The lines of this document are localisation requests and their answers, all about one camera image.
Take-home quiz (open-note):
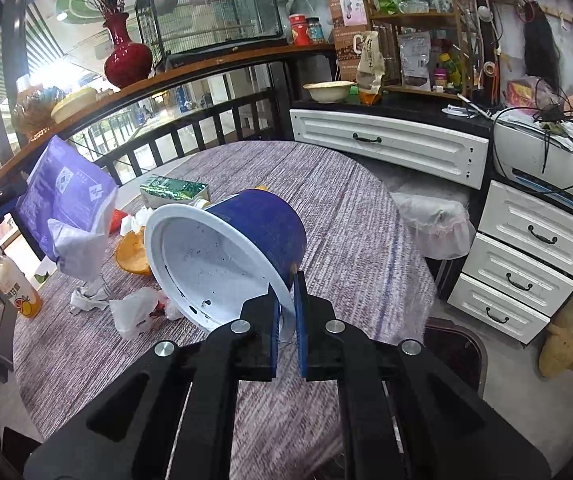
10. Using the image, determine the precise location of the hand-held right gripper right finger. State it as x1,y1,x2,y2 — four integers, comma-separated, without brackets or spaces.
291,270,552,480

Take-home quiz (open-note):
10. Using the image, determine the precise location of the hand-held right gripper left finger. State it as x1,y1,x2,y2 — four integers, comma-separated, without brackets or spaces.
24,285,282,480

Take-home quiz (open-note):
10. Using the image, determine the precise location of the purple snack packet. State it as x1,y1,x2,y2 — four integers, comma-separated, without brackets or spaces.
14,136,118,263

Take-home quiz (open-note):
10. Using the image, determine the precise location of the blue paper bowl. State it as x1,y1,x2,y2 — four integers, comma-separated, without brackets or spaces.
144,189,308,333

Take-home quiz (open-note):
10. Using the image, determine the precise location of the orange peel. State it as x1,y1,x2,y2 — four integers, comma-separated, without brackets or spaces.
115,227,153,276

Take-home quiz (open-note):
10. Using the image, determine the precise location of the white plastic bag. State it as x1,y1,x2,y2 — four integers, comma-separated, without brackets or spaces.
109,287,184,340

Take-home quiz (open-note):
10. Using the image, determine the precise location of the brown trash bin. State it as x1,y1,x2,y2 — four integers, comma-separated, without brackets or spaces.
424,324,488,401

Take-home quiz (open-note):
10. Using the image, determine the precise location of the clear plastic container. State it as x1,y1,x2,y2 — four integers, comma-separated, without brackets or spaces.
11,85,62,136

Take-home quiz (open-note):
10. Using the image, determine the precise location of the orange juice bottle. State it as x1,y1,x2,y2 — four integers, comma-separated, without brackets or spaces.
0,255,43,320

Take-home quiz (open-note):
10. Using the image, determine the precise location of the purple striped tablecloth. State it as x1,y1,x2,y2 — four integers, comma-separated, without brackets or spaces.
12,140,440,480

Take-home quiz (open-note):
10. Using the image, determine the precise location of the yellow white plate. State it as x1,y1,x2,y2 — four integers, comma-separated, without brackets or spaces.
50,86,98,125

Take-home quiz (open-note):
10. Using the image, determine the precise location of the crumpled white tissue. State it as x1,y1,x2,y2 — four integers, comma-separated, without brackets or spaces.
70,280,112,313

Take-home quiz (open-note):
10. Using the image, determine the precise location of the green carton box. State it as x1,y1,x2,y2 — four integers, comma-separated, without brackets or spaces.
140,175,210,209

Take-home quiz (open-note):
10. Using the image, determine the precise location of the white frilly chair cover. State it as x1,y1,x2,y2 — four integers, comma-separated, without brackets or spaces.
391,191,476,261

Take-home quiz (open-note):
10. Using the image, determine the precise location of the red vase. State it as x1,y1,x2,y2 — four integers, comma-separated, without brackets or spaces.
104,12,153,89

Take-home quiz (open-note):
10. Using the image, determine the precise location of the wide white drawer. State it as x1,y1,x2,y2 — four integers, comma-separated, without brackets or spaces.
290,109,490,190

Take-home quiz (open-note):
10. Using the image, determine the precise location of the wooden ledge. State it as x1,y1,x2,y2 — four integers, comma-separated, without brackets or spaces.
0,42,337,183

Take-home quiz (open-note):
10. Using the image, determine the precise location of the black railing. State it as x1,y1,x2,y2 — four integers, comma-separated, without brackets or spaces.
66,60,292,186

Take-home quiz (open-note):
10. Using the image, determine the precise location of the cream bowl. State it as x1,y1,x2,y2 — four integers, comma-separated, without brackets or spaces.
303,81,356,104

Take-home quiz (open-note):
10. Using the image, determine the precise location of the yellow stuffed toy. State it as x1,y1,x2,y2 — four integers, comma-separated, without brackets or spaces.
538,296,573,380

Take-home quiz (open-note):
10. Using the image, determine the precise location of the glass display cage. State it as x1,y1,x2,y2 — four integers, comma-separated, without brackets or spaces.
135,0,284,58

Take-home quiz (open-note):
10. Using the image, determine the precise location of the beige paper bag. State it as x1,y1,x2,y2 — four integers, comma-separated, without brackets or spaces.
355,30,385,96

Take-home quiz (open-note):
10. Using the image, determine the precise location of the brown box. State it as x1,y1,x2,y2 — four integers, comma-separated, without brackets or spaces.
334,25,370,83

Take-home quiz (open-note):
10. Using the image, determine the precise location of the white printer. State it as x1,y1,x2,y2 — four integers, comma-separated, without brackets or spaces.
491,107,573,219

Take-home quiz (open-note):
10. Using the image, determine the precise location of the dark foil packet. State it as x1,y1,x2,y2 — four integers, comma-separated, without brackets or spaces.
399,32,432,91

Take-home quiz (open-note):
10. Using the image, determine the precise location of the red tin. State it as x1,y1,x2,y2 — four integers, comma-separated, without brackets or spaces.
288,13,311,46

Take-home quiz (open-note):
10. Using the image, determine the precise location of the wooden shelf rack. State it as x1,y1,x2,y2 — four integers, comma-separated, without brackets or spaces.
367,0,477,101

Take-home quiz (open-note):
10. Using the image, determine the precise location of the red packet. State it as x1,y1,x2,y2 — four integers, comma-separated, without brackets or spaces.
504,80,537,106

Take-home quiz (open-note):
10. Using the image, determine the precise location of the pink card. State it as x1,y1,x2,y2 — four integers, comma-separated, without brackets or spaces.
339,0,367,28

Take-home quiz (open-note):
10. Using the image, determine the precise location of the black hair bundle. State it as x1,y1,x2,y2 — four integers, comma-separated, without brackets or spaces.
523,2,562,91

